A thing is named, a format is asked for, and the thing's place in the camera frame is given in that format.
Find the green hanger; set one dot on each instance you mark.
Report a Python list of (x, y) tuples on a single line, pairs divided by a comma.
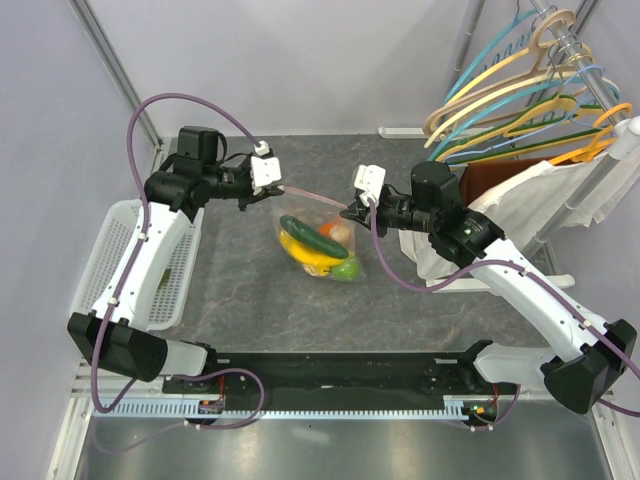
[(560, 135)]

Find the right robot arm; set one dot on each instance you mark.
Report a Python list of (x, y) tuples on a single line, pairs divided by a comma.
[(585, 354)]

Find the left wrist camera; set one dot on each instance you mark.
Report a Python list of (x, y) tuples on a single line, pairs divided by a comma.
[(265, 168)]

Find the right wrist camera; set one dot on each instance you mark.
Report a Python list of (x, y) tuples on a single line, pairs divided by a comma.
[(368, 180)]

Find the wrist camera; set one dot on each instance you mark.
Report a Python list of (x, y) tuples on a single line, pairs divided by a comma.
[(368, 180), (265, 168)]

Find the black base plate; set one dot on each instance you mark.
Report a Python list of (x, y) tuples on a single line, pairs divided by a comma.
[(363, 381)]

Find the green leaf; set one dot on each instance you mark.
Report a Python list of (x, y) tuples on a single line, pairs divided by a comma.
[(164, 278)]

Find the green custard apple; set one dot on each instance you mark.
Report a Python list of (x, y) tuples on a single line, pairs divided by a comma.
[(349, 270)]

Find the green cucumber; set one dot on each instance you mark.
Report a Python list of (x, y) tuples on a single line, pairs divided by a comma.
[(311, 237)]

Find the orange fruit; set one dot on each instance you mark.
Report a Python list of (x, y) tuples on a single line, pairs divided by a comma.
[(326, 229)]

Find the white plastic basket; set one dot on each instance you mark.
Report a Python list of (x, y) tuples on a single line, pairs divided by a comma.
[(117, 228)]

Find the brown box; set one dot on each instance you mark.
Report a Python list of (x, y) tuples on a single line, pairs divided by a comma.
[(482, 176)]

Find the orange hanger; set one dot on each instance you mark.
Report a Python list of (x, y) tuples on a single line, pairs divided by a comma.
[(600, 141)]

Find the light blue hanger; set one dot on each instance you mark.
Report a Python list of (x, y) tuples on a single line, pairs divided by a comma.
[(539, 124)]

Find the aluminium frame post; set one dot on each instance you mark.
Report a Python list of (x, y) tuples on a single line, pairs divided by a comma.
[(107, 52)]

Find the white clothes rack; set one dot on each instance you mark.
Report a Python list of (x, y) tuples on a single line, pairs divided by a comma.
[(625, 147)]

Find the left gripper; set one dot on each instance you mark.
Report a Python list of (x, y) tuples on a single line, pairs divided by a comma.
[(250, 198)]

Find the teal hanger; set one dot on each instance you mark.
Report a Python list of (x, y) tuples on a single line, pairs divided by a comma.
[(590, 85)]

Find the white cloth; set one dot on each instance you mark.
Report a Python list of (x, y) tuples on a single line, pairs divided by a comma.
[(524, 203)]

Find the yellow banana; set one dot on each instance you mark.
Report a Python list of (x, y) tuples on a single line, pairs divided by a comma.
[(313, 262)]

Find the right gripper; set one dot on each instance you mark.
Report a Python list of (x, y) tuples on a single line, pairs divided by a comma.
[(359, 212)]

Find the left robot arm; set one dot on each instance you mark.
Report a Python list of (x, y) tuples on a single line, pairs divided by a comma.
[(114, 334)]

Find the clear zip top bag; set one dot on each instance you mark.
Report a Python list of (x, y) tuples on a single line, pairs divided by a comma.
[(314, 210)]

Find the white cable duct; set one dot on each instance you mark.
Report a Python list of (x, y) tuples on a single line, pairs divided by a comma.
[(210, 407)]

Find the beige wooden hanger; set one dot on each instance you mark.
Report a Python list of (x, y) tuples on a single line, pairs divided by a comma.
[(504, 79)]

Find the yellow hanger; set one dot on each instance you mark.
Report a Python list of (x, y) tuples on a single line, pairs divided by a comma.
[(557, 102)]

